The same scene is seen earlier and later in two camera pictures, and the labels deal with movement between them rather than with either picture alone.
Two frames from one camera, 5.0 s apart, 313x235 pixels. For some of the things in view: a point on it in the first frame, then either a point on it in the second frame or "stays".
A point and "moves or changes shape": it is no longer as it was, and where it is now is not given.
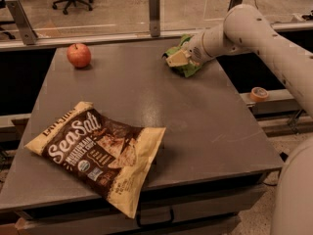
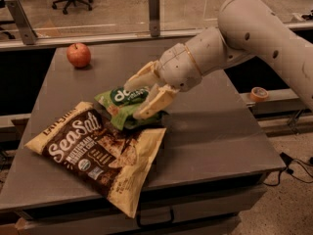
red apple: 79,55 stays
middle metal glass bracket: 155,14 stays
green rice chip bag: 187,70 moves or changes shape
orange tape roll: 258,94 stays
